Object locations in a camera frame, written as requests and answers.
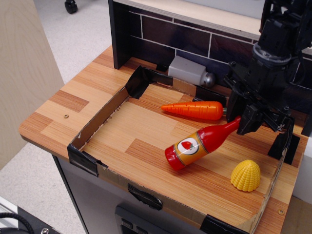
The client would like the grey cabinet control panel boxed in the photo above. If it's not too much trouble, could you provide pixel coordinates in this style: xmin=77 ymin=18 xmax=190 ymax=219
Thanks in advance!
xmin=115 ymin=206 xmax=169 ymax=234

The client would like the black caster wheel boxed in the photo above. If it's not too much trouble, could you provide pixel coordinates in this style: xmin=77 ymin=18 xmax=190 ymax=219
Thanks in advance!
xmin=64 ymin=0 xmax=78 ymax=14

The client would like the light plywood panel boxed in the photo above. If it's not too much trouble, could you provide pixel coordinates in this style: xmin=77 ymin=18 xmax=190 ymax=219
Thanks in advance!
xmin=0 ymin=0 xmax=64 ymax=168

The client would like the dark tiled backsplash shelf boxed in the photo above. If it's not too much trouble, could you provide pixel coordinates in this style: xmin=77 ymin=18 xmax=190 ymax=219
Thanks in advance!
xmin=108 ymin=0 xmax=312 ymax=137

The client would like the yellow toy corn piece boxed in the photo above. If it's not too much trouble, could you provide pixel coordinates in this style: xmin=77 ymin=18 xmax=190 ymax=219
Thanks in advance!
xmin=230 ymin=159 xmax=261 ymax=192

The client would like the black metal base plate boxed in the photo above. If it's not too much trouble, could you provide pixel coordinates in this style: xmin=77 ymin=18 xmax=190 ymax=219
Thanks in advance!
xmin=17 ymin=207 xmax=60 ymax=234

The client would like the cardboard fence with black tape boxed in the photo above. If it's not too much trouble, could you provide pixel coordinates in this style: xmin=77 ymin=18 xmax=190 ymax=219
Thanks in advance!
xmin=67 ymin=66 xmax=300 ymax=234

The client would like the red hot sauce bottle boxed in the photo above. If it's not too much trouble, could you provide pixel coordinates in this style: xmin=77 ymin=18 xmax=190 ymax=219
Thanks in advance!
xmin=165 ymin=116 xmax=241 ymax=170

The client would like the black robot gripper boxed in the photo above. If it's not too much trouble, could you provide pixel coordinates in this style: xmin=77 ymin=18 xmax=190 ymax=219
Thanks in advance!
xmin=224 ymin=58 xmax=290 ymax=136

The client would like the orange toy carrot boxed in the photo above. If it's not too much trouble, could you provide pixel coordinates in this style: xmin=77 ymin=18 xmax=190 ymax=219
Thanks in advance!
xmin=161 ymin=101 xmax=227 ymax=120

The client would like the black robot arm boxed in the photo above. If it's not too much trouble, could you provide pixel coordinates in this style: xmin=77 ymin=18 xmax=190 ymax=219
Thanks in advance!
xmin=224 ymin=0 xmax=312 ymax=135

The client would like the black cable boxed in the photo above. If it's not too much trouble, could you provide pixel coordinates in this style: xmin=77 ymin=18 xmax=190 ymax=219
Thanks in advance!
xmin=0 ymin=212 xmax=30 ymax=234

